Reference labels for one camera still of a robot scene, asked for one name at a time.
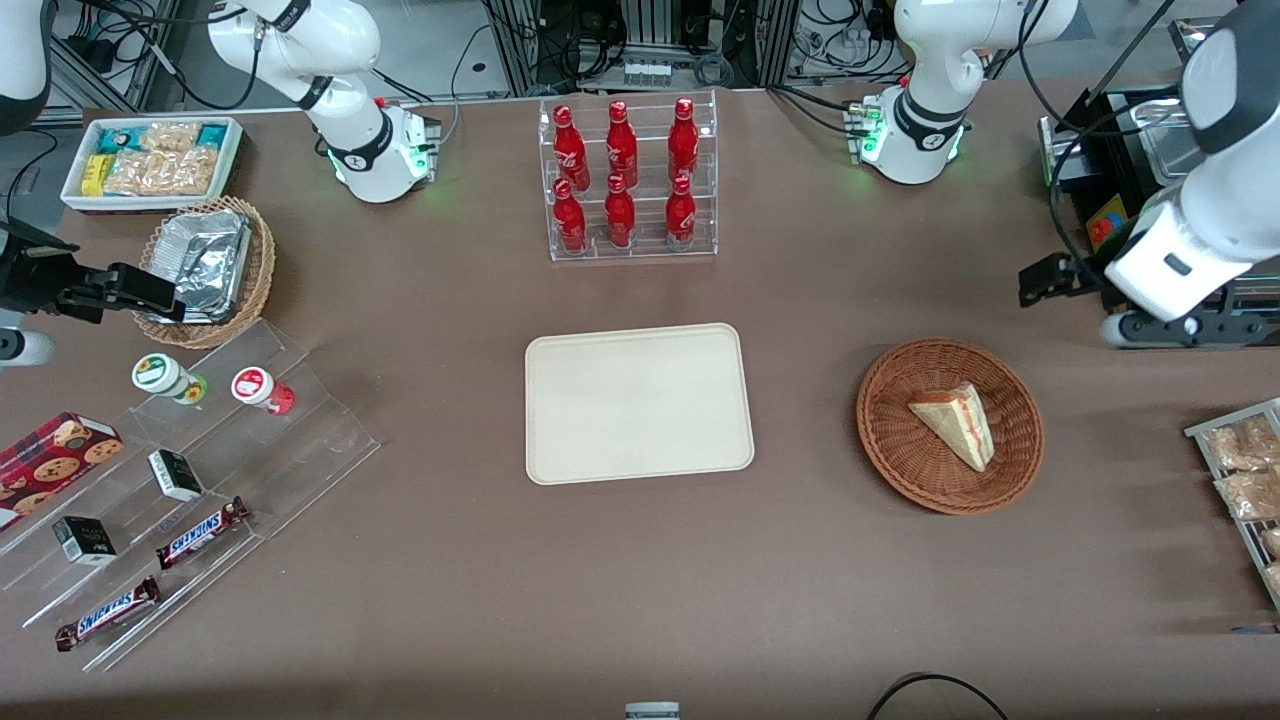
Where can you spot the large clear cracker bag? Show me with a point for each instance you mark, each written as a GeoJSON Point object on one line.
{"type": "Point", "coordinates": [160, 172]}

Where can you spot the red lid cup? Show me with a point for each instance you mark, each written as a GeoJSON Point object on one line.
{"type": "Point", "coordinates": [255, 385]}

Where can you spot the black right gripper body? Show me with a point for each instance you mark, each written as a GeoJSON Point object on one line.
{"type": "Point", "coordinates": [28, 280]}

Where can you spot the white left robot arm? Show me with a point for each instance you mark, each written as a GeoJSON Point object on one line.
{"type": "Point", "coordinates": [930, 60]}

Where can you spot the light wicker basket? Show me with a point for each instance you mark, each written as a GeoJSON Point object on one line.
{"type": "Point", "coordinates": [262, 265]}

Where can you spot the small grey device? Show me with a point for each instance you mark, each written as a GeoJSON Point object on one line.
{"type": "Point", "coordinates": [652, 712]}

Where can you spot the red cookie box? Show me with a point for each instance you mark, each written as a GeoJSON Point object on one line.
{"type": "Point", "coordinates": [50, 465]}

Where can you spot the snickers bar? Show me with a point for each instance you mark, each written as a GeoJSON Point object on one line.
{"type": "Point", "coordinates": [108, 613]}
{"type": "Point", "coordinates": [200, 533]}

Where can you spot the clear bag of snacks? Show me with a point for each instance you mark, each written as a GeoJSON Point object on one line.
{"type": "Point", "coordinates": [1272, 542]}
{"type": "Point", "coordinates": [1274, 580]}
{"type": "Point", "coordinates": [1245, 445]}
{"type": "Point", "coordinates": [1250, 495]}

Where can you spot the teal snack packet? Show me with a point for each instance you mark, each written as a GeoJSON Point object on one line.
{"type": "Point", "coordinates": [213, 135]}
{"type": "Point", "coordinates": [118, 138]}

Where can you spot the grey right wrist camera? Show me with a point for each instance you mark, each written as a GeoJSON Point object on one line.
{"type": "Point", "coordinates": [25, 348]}

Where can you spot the white power strip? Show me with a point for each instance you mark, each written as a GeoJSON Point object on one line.
{"type": "Point", "coordinates": [647, 73]}

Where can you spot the clear acrylic bottle rack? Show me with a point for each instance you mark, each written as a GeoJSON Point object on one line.
{"type": "Point", "coordinates": [645, 255]}

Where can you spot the red cola bottle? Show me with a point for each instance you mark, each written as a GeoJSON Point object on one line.
{"type": "Point", "coordinates": [620, 215]}
{"type": "Point", "coordinates": [570, 150]}
{"type": "Point", "coordinates": [680, 215]}
{"type": "Point", "coordinates": [621, 145]}
{"type": "Point", "coordinates": [569, 220]}
{"type": "Point", "coordinates": [683, 140]}

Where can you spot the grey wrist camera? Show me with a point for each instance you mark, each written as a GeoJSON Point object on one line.
{"type": "Point", "coordinates": [25, 348]}
{"type": "Point", "coordinates": [1160, 330]}

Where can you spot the aluminium equipment rack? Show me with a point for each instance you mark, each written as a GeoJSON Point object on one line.
{"type": "Point", "coordinates": [650, 30]}

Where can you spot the small black box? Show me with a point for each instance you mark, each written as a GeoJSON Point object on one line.
{"type": "Point", "coordinates": [175, 475]}
{"type": "Point", "coordinates": [85, 540]}

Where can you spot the small clear cracker bag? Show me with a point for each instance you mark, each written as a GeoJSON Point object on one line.
{"type": "Point", "coordinates": [170, 136]}

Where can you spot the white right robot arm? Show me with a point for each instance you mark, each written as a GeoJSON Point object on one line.
{"type": "Point", "coordinates": [330, 40]}

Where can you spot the aluminium foil container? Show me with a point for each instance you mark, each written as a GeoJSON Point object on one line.
{"type": "Point", "coordinates": [205, 260]}

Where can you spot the yellow snack packet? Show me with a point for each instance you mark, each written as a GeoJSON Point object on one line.
{"type": "Point", "coordinates": [93, 175]}

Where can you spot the round brown wicker basket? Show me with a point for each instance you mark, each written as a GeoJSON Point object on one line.
{"type": "Point", "coordinates": [900, 450]}

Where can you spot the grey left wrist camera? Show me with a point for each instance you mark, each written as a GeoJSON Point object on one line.
{"type": "Point", "coordinates": [1160, 330]}

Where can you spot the beige rectangular tray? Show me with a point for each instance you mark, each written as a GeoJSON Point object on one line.
{"type": "Point", "coordinates": [600, 400]}

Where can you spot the clear acrylic stepped shelf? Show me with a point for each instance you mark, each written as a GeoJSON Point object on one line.
{"type": "Point", "coordinates": [300, 450]}

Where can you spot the green lid cup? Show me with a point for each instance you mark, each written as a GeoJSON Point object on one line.
{"type": "Point", "coordinates": [160, 373]}

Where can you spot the white rectangular snack bin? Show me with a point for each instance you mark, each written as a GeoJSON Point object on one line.
{"type": "Point", "coordinates": [70, 195]}

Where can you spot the triangular sandwich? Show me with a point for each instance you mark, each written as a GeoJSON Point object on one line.
{"type": "Point", "coordinates": [960, 420]}

